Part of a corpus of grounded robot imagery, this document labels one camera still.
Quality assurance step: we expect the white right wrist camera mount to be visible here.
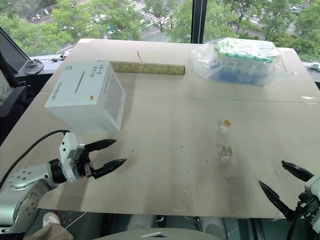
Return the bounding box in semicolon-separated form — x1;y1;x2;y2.
303;174;320;201

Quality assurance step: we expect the plastic bag of vials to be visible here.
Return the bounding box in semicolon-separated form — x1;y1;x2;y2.
189;37;299;87

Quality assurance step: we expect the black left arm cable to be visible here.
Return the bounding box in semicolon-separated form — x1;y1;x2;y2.
0;129;70;187

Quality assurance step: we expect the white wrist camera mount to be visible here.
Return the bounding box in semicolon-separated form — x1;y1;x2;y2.
303;174;320;201
58;132;86;185

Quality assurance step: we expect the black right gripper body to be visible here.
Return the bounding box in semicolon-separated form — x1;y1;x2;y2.
295;191;320;221

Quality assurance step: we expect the white cylinder under table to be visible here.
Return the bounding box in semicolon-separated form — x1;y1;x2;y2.
199;216;229;239

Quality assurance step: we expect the grey robot torso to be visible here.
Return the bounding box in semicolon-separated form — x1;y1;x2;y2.
98;226;227;240

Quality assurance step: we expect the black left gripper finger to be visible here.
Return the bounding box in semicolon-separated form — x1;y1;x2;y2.
93;157;128;180
84;138;118;157

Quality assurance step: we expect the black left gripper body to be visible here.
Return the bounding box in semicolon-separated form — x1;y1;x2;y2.
69;147;97;180

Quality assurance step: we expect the dark window frame post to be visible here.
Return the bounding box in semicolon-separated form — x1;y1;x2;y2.
191;0;209;45

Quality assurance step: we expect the white shoe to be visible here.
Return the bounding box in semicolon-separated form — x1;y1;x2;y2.
42;211;61;229

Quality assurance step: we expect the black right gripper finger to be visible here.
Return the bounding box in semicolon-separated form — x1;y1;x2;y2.
281;160;315;183
258;180;298;222

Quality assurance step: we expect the bunch of keys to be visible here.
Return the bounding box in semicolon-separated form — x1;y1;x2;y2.
49;52;67;63

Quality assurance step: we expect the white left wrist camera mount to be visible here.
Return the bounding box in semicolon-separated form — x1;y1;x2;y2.
58;132;86;185

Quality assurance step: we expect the black coiled cable bundle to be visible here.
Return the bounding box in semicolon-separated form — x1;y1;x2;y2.
24;58;45;75

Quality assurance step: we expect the khaki trouser leg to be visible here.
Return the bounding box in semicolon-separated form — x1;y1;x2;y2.
23;223;75;240

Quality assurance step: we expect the white cardboard box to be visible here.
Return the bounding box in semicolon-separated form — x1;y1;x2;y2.
44;61;127;135

